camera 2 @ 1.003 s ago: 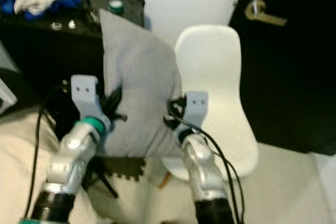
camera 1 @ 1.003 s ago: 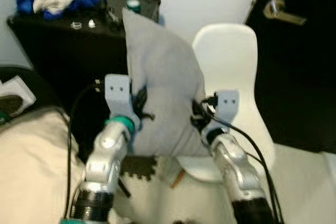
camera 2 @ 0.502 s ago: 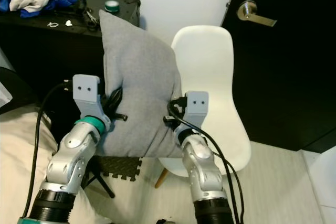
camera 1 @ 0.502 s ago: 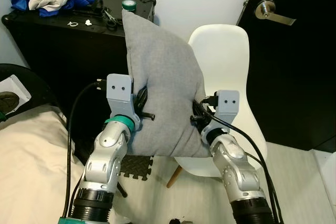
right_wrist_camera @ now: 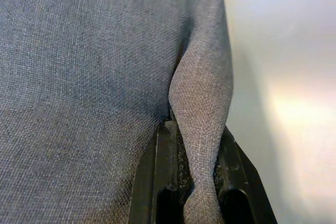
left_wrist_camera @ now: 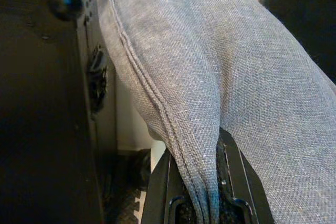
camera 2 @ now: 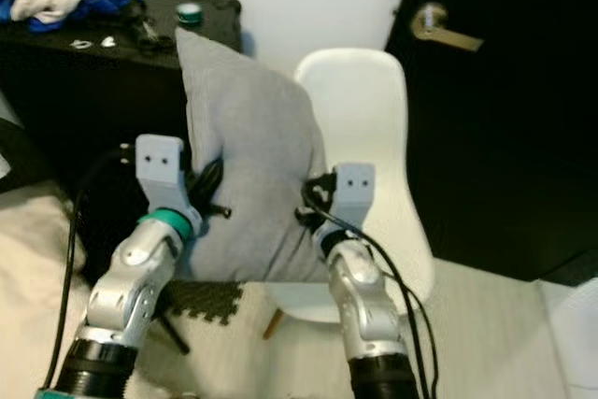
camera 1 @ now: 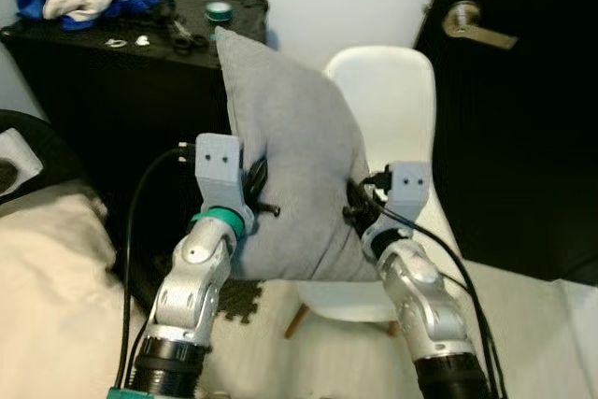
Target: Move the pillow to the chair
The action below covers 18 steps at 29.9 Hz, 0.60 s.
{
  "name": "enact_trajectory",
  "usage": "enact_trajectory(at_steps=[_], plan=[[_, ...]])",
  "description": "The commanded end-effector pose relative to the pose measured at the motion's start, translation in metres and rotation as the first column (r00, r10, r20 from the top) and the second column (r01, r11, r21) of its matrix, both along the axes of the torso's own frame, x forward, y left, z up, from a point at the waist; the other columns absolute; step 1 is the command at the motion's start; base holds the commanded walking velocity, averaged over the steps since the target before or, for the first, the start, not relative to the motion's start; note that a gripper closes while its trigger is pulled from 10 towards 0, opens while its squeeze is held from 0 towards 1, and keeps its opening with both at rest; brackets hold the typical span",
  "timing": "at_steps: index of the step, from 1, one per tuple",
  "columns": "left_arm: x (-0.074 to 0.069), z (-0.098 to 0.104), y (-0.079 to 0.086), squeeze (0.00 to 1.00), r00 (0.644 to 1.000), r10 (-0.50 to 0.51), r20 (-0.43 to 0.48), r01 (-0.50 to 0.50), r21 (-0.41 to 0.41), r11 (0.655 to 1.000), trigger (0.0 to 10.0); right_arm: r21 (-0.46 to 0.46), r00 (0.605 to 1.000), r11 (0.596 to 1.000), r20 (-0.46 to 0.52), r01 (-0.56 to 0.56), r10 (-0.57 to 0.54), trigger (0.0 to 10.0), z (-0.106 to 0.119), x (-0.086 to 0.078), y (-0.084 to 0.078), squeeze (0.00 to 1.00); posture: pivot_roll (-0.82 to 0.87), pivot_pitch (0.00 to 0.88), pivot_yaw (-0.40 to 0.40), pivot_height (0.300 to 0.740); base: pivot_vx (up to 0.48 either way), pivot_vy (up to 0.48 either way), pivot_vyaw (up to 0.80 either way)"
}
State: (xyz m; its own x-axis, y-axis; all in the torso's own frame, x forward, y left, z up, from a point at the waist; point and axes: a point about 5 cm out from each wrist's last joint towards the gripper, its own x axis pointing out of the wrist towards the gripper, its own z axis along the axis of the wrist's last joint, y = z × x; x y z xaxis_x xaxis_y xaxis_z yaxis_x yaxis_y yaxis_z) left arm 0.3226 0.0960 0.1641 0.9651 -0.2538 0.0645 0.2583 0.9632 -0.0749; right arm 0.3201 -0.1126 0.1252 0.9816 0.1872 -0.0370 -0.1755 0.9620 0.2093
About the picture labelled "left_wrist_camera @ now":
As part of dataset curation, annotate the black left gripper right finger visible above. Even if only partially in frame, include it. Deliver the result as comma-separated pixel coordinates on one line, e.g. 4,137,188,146
215,126,272,224

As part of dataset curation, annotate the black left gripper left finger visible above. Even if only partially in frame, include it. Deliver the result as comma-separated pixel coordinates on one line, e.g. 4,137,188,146
143,152,200,224

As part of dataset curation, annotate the grey fabric pillow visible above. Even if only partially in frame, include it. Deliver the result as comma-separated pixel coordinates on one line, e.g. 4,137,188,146
98,0,336,224

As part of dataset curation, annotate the black foam floor mat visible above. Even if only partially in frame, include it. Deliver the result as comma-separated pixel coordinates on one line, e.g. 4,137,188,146
103,150,152,224

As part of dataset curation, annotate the black cabinet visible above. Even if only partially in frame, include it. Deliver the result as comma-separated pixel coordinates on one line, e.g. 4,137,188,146
0,0,118,224

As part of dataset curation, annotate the black round knob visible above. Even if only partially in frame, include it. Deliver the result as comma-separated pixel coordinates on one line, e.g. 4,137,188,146
47,0,83,20

